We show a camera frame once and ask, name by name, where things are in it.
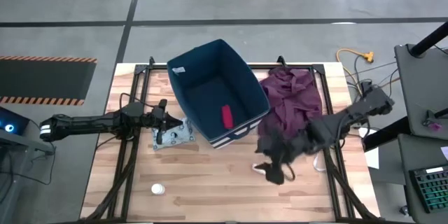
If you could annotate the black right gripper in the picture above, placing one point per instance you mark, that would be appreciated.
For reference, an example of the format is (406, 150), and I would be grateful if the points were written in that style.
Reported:
(295, 145)

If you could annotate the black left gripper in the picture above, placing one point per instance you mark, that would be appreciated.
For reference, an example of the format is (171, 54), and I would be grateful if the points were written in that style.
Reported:
(154, 119)

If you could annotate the small white supply item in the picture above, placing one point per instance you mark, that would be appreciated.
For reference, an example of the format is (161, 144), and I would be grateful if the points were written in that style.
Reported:
(257, 168)

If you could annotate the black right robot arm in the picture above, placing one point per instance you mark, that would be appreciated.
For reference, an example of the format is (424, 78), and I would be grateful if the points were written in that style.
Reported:
(371, 104)

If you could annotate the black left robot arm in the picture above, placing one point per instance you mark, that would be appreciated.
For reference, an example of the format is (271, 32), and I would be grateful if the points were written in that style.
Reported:
(80, 124)

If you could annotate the navy white striped fabric bin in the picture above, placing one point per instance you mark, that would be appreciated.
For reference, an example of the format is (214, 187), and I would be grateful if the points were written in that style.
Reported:
(217, 91)

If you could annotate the blue white patterned pouch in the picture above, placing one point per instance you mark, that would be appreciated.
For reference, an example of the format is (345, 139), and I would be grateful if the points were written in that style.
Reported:
(179, 136)

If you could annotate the white label tag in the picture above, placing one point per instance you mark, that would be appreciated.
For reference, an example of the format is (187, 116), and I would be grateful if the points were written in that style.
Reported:
(178, 70)

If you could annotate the red flat packet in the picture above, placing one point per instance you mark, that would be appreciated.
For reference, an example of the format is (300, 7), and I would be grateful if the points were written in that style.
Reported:
(227, 117)

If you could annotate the maroon cloth garment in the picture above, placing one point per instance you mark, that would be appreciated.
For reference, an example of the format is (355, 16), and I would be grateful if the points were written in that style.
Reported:
(290, 94)

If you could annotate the white paper sheet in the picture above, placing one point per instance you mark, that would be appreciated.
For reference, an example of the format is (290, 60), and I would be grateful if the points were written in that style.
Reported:
(372, 155)

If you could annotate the black square bar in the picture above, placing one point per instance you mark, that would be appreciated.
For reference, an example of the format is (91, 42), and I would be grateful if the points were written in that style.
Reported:
(385, 134)

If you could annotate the black hazard-striped floor mat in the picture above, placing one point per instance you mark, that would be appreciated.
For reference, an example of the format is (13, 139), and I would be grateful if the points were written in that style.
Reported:
(42, 78)

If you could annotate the grey desk with keyboard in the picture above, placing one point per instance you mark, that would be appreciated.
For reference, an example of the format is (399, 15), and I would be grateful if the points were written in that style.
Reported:
(413, 154)

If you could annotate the grey metal stand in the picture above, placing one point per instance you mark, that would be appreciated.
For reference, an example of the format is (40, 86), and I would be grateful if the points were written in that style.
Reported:
(21, 143)

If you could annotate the black device with blue light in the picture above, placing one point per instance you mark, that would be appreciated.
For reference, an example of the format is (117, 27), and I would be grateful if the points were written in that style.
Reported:
(10, 120)

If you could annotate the black backlit keyboard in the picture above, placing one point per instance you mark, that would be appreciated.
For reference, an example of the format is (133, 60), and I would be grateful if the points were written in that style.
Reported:
(432, 189)

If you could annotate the black clamp with pink tag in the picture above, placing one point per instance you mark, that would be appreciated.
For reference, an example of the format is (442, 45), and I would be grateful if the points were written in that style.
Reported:
(432, 120)

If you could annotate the grey side desk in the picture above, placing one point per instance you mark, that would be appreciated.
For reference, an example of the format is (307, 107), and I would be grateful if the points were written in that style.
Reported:
(420, 87)

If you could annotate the black round pole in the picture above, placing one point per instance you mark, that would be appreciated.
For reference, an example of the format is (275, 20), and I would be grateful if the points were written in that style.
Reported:
(428, 42)

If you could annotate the black metal table frame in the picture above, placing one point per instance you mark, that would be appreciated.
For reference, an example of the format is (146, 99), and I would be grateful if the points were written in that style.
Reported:
(329, 119)

